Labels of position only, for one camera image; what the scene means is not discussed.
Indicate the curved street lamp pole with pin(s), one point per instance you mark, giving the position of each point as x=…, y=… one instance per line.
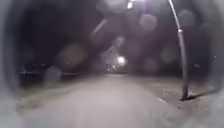
x=182, y=60

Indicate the bare dirt verge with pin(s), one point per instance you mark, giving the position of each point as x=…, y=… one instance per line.
x=186, y=91
x=40, y=93

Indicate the grey paved path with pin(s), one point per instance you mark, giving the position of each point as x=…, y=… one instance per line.
x=100, y=106

